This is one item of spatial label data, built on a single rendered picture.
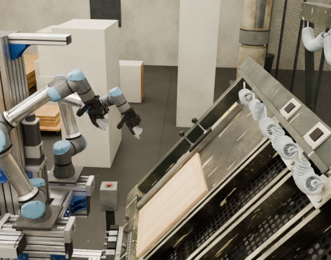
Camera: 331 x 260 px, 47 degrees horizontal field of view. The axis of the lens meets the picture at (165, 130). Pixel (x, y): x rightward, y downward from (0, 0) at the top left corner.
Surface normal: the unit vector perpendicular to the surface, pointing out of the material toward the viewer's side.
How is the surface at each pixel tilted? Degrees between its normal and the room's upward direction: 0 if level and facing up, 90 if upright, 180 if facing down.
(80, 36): 90
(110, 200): 90
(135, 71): 90
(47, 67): 90
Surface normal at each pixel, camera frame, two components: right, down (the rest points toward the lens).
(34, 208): 0.29, 0.48
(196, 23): -0.06, 0.38
